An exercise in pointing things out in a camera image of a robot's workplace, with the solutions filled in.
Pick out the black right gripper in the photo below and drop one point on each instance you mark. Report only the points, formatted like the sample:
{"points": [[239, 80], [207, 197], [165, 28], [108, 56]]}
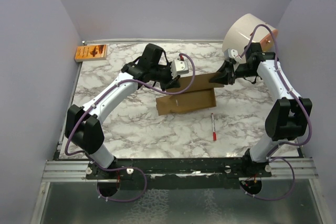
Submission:
{"points": [[227, 68]]}

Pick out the brown cardboard box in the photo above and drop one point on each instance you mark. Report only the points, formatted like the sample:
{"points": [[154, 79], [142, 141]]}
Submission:
{"points": [[201, 95]]}

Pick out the large white cylindrical roll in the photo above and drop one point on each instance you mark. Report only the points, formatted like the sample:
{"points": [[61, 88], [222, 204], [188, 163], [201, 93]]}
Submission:
{"points": [[238, 36]]}

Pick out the orange paperback book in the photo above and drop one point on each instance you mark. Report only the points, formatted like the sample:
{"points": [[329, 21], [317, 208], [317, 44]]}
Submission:
{"points": [[91, 53]]}

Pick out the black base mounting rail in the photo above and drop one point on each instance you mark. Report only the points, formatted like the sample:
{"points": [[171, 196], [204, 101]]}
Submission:
{"points": [[177, 173]]}

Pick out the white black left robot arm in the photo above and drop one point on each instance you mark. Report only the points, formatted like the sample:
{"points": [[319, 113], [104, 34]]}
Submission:
{"points": [[84, 123]]}

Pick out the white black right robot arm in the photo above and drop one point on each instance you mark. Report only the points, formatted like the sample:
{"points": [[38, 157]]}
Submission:
{"points": [[287, 119]]}

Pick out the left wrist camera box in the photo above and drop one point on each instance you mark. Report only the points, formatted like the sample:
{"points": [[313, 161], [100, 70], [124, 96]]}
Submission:
{"points": [[178, 68]]}

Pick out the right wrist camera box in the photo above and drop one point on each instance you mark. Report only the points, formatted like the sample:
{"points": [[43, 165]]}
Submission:
{"points": [[232, 56]]}

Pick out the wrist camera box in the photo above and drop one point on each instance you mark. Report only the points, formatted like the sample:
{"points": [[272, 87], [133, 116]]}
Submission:
{"points": [[232, 56], [178, 68]]}

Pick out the red capped white marker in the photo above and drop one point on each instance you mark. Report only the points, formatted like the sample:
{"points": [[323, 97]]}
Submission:
{"points": [[213, 128]]}

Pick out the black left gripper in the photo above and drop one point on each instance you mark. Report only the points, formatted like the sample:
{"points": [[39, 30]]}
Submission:
{"points": [[171, 83]]}

